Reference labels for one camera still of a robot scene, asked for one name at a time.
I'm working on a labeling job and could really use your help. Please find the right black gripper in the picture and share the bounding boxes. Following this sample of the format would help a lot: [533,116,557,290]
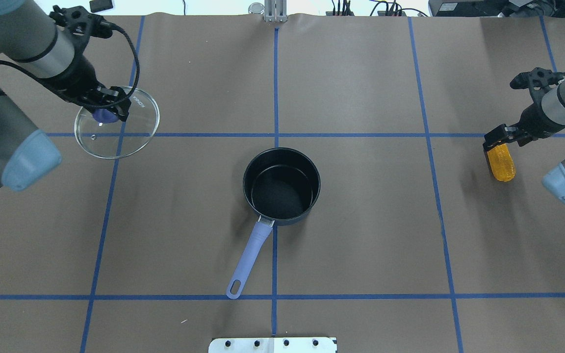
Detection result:
[484,125,528,151]

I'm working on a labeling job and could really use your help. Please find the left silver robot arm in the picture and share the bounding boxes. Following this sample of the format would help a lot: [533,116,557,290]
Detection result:
[0,0,132,191]

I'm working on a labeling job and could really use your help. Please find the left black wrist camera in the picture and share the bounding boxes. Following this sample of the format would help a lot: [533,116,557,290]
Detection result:
[49,6,113,39]

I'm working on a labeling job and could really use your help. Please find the glass pot lid blue knob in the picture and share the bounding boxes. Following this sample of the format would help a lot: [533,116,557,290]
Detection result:
[74,88,160,159]

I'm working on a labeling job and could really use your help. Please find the aluminium frame post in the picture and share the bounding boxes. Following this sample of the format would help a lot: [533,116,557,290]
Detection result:
[263,0,288,23]

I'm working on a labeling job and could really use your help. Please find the left black camera cable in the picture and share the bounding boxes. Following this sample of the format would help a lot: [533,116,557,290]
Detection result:
[0,24,140,109]

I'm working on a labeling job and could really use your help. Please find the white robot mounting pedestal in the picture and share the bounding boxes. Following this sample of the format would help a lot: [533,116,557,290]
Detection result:
[208,337,338,353]

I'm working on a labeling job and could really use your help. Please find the dark blue saucepan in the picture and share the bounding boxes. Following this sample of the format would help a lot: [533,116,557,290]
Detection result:
[226,147,321,300]

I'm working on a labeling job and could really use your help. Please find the small metal cylinder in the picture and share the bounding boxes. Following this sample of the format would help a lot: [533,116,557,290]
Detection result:
[248,2,265,14]

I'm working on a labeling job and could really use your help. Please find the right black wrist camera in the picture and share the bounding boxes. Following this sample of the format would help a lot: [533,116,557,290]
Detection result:
[510,67,565,90]

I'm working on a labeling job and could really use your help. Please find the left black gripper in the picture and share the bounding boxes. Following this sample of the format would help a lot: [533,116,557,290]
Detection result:
[73,86,131,123]

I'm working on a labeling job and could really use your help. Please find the yellow plastic corn cob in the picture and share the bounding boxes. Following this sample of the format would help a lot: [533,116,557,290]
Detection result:
[485,144,516,182]

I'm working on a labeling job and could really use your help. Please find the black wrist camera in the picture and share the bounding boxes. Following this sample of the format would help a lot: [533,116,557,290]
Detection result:
[510,67,565,90]
[49,6,113,39]

